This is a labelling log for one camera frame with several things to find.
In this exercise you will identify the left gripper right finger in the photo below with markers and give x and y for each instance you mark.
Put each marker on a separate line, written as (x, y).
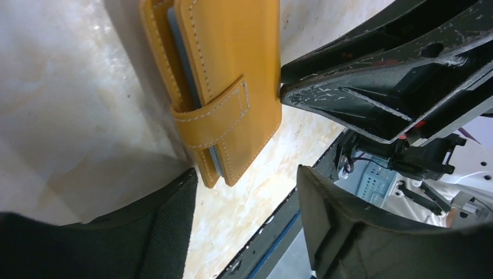
(347, 237)

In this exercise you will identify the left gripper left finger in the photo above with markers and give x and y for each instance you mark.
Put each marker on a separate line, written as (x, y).
(148, 238)

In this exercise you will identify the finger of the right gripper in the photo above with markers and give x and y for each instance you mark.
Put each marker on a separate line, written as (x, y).
(422, 98)
(397, 34)

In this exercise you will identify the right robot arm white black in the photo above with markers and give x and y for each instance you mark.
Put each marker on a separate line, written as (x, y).
(443, 158)

